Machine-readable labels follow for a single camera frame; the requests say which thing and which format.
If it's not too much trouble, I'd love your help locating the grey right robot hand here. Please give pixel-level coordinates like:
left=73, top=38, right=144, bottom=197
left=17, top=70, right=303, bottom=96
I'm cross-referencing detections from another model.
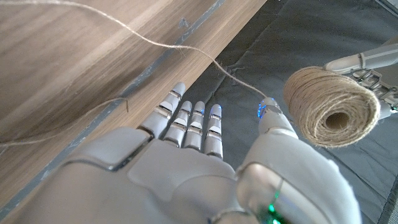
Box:
left=12, top=82, right=363, bottom=224

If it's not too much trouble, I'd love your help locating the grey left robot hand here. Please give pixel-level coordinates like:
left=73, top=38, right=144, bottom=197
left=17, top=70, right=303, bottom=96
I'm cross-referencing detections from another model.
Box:
left=323, top=39, right=398, bottom=121

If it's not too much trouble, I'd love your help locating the dark grey cloth mat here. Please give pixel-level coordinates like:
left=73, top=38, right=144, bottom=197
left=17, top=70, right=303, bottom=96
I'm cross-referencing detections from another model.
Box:
left=183, top=0, right=398, bottom=224

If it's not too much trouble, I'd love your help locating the grey marking tape strip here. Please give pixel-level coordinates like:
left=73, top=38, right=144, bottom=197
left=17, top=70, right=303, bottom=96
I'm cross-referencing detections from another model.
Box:
left=0, top=0, right=226, bottom=218

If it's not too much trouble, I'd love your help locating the jute twine spool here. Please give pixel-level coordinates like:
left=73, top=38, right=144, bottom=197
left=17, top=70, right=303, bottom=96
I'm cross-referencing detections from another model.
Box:
left=282, top=66, right=381, bottom=149

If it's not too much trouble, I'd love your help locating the jute twine strand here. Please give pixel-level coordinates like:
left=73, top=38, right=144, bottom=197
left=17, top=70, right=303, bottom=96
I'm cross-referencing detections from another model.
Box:
left=0, top=0, right=268, bottom=149

